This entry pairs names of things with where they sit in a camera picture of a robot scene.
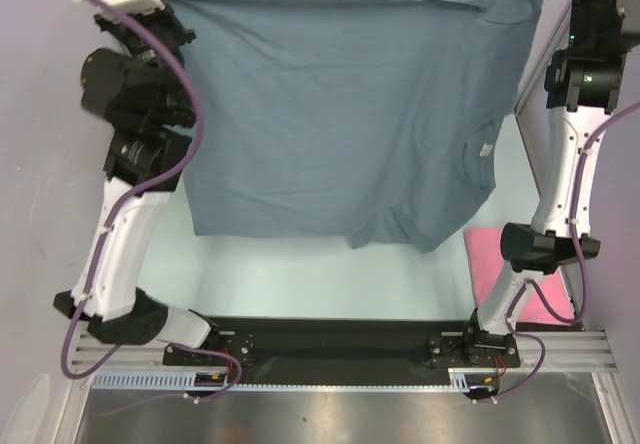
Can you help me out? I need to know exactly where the grey blue t shirt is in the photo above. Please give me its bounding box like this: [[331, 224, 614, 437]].
[[169, 0, 543, 252]]

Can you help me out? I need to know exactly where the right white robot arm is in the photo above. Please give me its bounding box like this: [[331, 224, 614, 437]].
[[460, 0, 639, 367]]

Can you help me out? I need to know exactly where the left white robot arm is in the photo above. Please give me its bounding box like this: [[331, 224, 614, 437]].
[[54, 0, 212, 348]]

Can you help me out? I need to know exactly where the folded pink t shirt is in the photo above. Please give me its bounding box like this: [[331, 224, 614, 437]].
[[462, 227, 575, 325]]

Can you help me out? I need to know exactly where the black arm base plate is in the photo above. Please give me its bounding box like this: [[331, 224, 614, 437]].
[[160, 317, 521, 387]]

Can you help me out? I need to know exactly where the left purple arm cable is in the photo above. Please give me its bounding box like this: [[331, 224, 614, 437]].
[[59, 0, 246, 406]]

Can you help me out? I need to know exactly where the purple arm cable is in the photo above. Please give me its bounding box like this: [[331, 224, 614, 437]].
[[469, 103, 640, 405], [59, 0, 246, 406]]

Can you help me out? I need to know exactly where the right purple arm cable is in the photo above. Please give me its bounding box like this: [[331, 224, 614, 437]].
[[469, 103, 640, 405]]

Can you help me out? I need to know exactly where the blue slotted cable duct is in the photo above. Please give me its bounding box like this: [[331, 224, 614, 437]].
[[92, 370, 496, 393]]

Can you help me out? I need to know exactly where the aluminium front rail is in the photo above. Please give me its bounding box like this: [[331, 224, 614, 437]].
[[70, 331, 617, 373]]

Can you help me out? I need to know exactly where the right aluminium corner post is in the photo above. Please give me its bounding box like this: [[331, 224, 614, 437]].
[[514, 0, 570, 115]]

